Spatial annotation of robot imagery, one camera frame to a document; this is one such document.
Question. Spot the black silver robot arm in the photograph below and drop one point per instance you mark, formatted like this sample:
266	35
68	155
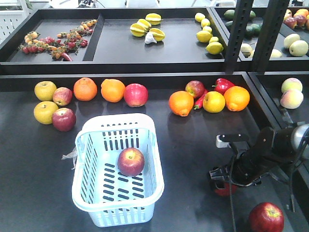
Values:
289	145

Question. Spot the yellow orange fruit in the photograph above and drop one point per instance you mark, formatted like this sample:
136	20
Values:
213	102

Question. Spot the orange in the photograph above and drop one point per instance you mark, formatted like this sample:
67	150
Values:
85	89
181	103
112	90
236	98

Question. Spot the black wooden display stand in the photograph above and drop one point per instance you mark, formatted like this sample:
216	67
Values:
35	182

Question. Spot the light blue plastic basket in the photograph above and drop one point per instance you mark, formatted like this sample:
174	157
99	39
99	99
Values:
99	188

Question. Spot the peach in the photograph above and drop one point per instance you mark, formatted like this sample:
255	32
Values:
291	99
291	83

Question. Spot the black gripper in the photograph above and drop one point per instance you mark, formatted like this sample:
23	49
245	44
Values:
246	170

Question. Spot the dark red apple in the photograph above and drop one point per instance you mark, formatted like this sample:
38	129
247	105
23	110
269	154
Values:
64	119
266	217
223	189

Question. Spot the yellow apple upper left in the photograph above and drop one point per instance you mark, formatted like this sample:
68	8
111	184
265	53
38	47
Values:
44	90

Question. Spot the red apple far left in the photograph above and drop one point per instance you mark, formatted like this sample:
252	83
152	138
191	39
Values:
135	95

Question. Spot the yellow apple lower left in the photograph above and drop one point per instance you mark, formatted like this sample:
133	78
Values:
44	110

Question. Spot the white garlic bulb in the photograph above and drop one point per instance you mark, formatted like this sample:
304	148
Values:
149	38

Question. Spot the bruised red apple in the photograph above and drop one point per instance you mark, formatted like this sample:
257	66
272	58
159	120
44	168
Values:
195	88

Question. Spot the peach back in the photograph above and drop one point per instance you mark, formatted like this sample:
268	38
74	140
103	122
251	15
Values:
291	83

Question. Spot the orange right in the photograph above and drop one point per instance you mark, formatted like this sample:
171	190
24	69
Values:
236	98

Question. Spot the orange far left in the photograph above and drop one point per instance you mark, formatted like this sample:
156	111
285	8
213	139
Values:
85	89

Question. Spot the peach front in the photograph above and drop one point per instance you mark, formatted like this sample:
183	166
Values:
291	99

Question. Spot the black shelf upright post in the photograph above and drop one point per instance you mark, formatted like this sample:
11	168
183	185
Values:
241	18

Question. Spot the red bell pepper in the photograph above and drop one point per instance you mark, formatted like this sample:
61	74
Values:
222	85

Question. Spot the small pink red apple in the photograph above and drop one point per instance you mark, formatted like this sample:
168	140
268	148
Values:
62	96

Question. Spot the red chili pepper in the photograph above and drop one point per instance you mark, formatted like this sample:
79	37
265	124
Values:
199	102

